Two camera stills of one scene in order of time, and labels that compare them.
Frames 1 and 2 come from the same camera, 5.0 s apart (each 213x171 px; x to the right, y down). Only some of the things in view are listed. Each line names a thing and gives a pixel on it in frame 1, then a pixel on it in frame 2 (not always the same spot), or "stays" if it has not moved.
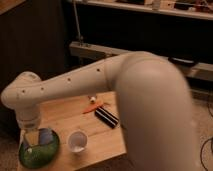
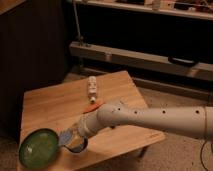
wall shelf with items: [190, 9] stays
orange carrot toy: [92, 108] stays
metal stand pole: [77, 23] stays
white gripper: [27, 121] to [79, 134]
